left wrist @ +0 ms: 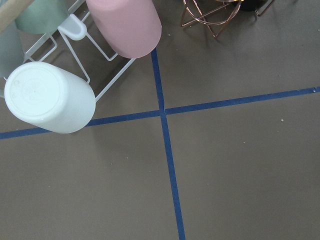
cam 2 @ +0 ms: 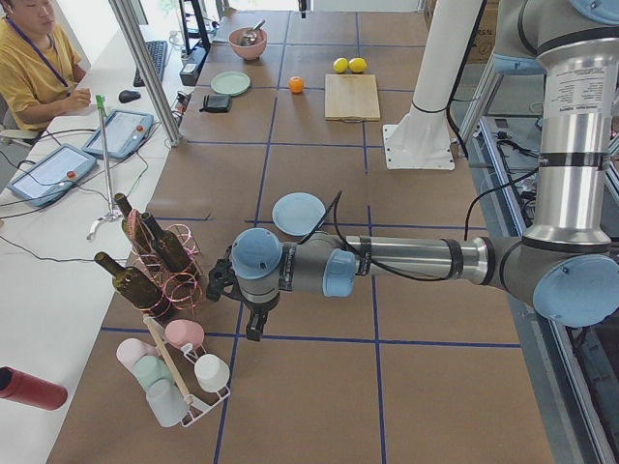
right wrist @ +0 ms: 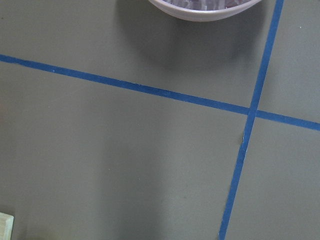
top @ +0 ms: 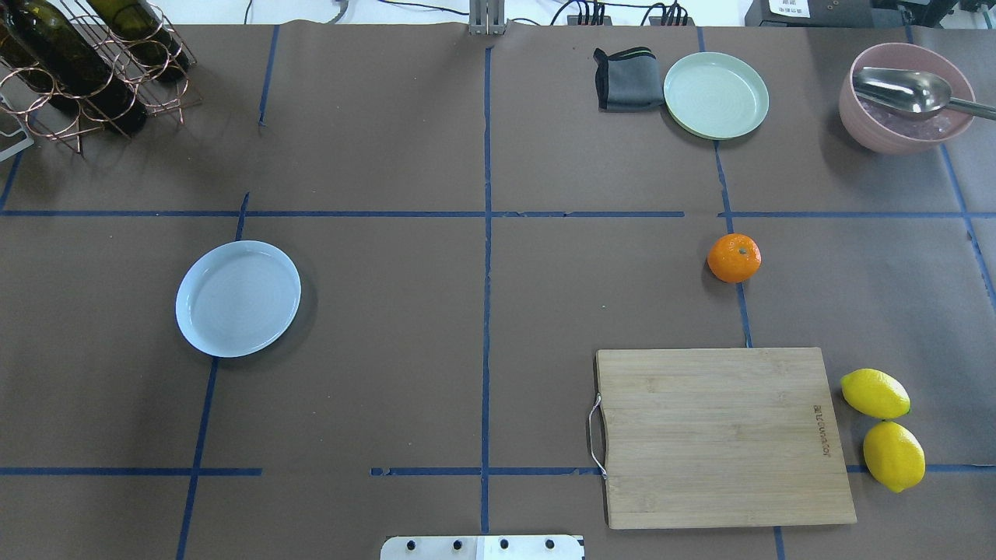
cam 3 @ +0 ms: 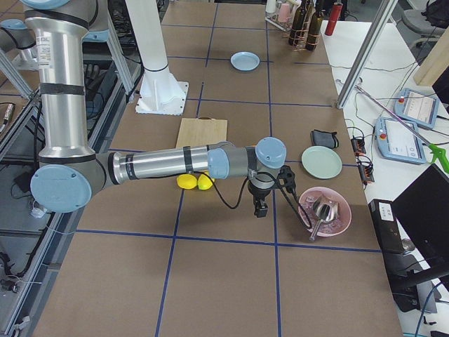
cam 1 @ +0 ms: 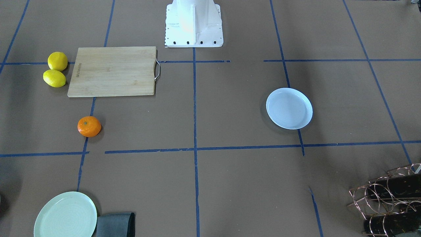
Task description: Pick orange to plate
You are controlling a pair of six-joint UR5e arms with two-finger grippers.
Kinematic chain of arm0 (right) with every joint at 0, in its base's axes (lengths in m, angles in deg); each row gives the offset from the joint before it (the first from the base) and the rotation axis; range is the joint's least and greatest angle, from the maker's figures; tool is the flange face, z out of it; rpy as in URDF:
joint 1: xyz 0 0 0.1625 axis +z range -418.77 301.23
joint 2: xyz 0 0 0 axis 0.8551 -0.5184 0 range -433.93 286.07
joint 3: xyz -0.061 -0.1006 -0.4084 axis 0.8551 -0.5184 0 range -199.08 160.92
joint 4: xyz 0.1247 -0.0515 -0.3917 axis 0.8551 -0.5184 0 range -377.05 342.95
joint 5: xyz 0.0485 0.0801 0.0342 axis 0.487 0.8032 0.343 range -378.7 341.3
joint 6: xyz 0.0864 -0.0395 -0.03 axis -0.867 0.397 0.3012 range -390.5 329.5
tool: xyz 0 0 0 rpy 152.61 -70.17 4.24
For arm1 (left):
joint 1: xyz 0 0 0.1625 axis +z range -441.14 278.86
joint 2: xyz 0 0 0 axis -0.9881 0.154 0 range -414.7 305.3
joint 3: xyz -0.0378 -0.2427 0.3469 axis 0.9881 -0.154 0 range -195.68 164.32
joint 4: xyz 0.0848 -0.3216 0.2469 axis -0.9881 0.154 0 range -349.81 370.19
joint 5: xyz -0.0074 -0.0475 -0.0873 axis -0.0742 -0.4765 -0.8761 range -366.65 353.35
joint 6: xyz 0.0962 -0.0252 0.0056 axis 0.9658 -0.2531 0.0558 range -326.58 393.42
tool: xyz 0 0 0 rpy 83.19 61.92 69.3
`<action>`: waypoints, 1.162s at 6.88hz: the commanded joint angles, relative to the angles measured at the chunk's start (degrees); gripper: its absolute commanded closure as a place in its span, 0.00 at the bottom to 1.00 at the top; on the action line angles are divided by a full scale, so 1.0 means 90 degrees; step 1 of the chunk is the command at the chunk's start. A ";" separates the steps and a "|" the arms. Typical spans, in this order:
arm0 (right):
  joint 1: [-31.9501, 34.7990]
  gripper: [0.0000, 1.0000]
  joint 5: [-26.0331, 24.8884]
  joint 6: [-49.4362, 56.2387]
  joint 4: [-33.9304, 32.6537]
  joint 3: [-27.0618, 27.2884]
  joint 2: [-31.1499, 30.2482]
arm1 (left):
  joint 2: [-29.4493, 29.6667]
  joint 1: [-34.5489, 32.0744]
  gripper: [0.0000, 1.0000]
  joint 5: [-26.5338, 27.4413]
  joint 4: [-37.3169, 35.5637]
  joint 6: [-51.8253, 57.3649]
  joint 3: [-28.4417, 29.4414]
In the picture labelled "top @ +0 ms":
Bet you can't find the lower yellow lemon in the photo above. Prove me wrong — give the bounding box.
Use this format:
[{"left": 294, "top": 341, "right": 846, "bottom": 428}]
[{"left": 861, "top": 421, "right": 926, "bottom": 493}]

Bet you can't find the dark wine bottle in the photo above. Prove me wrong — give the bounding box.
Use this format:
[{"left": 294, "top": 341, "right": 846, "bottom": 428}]
[
  {"left": 88, "top": 1, "right": 190, "bottom": 84},
  {"left": 2, "top": 1, "right": 147, "bottom": 137}
]

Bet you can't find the dark grey folded cloth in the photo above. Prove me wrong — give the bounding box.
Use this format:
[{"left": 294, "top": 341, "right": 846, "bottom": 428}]
[{"left": 593, "top": 47, "right": 665, "bottom": 113}]

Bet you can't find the copper wire bottle rack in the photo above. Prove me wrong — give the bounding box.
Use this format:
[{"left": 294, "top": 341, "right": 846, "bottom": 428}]
[{"left": 2, "top": 1, "right": 204, "bottom": 153}]

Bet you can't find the metal scoop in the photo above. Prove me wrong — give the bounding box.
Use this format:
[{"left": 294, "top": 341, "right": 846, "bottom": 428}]
[{"left": 851, "top": 67, "right": 995, "bottom": 121}]

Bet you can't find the aluminium frame post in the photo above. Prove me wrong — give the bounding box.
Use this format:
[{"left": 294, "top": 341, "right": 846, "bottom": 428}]
[{"left": 468, "top": 0, "right": 508, "bottom": 36}]

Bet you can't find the orange mandarin fruit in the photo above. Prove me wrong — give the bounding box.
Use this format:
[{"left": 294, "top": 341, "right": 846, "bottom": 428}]
[{"left": 707, "top": 233, "right": 763, "bottom": 283}]

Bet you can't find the pink bowl with ice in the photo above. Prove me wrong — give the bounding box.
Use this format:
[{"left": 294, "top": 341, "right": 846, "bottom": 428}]
[{"left": 837, "top": 42, "right": 976, "bottom": 155}]

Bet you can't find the light green ceramic plate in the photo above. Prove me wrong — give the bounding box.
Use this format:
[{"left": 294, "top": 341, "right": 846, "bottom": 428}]
[{"left": 663, "top": 52, "right": 770, "bottom": 141}]

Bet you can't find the black power strip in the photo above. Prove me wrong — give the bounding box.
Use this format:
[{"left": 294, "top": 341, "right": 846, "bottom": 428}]
[{"left": 550, "top": 1, "right": 695, "bottom": 27}]

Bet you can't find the yellow lemon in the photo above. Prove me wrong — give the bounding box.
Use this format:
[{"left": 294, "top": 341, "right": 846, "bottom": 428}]
[
  {"left": 861, "top": 421, "right": 926, "bottom": 493},
  {"left": 840, "top": 368, "right": 911, "bottom": 421}
]

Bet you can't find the dark wine bottle left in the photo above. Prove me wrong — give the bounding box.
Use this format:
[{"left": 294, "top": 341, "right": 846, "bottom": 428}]
[{"left": 2, "top": 1, "right": 147, "bottom": 137}]

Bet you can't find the bamboo cutting board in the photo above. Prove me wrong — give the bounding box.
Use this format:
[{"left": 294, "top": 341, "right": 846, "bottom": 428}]
[{"left": 594, "top": 347, "right": 857, "bottom": 530}]

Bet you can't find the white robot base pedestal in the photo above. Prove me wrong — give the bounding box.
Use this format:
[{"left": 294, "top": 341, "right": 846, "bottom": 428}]
[{"left": 380, "top": 534, "right": 586, "bottom": 559}]

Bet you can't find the upper yellow lemon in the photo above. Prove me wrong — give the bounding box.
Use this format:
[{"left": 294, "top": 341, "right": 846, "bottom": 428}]
[{"left": 840, "top": 368, "right": 911, "bottom": 421}]

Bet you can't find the light blue ceramic plate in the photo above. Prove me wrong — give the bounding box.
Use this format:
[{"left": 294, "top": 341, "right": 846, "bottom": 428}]
[{"left": 175, "top": 239, "right": 302, "bottom": 358}]

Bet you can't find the dark wine bottle right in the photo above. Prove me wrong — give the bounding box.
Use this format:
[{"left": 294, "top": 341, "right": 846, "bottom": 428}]
[{"left": 88, "top": 1, "right": 190, "bottom": 84}]

